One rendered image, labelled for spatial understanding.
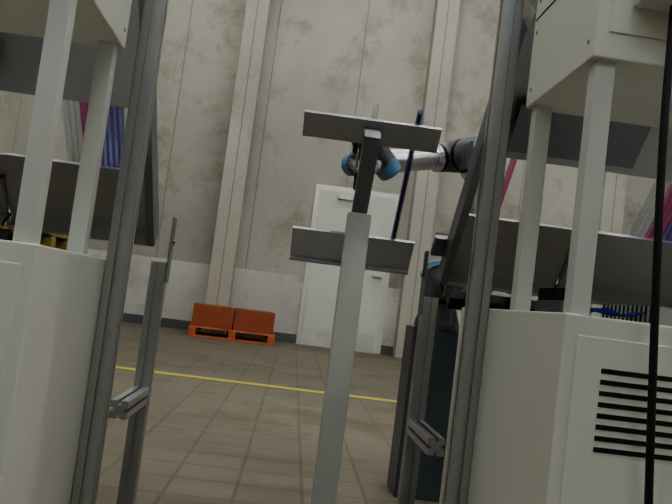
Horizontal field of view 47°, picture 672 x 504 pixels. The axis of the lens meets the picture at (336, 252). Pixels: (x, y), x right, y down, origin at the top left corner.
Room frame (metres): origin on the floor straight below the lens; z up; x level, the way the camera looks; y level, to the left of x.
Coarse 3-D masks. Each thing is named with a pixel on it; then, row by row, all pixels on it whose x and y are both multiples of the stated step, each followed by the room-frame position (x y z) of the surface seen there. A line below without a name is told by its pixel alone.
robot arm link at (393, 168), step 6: (384, 150) 2.25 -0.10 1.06; (390, 150) 2.27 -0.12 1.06; (378, 156) 2.25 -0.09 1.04; (384, 156) 2.25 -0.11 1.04; (390, 156) 2.26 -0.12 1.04; (384, 162) 2.25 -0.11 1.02; (390, 162) 2.26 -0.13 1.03; (396, 162) 2.27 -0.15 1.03; (384, 168) 2.26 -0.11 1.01; (390, 168) 2.27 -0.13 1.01; (396, 168) 2.27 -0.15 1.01; (378, 174) 2.28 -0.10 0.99; (384, 174) 2.28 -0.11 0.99; (390, 174) 2.27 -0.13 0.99; (396, 174) 2.29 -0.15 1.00; (384, 180) 2.30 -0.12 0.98
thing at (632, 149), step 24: (528, 48) 1.62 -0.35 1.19; (528, 72) 1.66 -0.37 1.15; (528, 120) 1.70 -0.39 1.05; (552, 120) 1.69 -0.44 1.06; (576, 120) 1.69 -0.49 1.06; (552, 144) 1.73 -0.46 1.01; (576, 144) 1.73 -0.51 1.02; (624, 144) 1.73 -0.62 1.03; (648, 144) 1.77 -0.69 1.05; (624, 168) 1.81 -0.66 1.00; (648, 168) 1.81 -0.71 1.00
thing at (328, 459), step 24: (360, 216) 1.95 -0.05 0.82; (360, 240) 1.95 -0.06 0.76; (360, 264) 1.95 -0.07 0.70; (360, 288) 1.95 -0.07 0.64; (336, 312) 1.94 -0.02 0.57; (336, 336) 1.94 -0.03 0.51; (336, 360) 1.94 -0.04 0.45; (336, 384) 1.94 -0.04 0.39; (336, 408) 1.95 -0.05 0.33; (336, 432) 1.95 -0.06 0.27; (336, 456) 1.95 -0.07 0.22; (336, 480) 1.95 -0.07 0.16
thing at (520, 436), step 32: (512, 320) 1.36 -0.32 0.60; (544, 320) 1.20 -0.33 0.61; (576, 320) 1.11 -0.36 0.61; (608, 320) 1.12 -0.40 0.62; (512, 352) 1.34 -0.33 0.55; (544, 352) 1.18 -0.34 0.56; (480, 384) 1.52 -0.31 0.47; (512, 384) 1.32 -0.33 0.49; (544, 384) 1.17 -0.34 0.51; (480, 416) 1.50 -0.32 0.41; (512, 416) 1.30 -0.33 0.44; (544, 416) 1.15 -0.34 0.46; (480, 448) 1.47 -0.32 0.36; (512, 448) 1.28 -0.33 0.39; (544, 448) 1.14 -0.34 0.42; (480, 480) 1.45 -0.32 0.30; (512, 480) 1.27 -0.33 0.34; (544, 480) 1.13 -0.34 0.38
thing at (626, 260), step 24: (504, 240) 1.98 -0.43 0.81; (552, 240) 1.97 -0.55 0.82; (600, 240) 1.96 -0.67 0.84; (624, 240) 1.96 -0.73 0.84; (648, 240) 1.96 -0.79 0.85; (456, 264) 2.04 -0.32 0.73; (504, 264) 2.03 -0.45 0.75; (552, 264) 2.02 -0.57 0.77; (600, 264) 2.02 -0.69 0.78; (624, 264) 2.01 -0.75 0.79; (648, 264) 2.01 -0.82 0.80; (600, 288) 2.07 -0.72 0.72; (624, 288) 2.07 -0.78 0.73; (648, 288) 2.07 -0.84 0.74
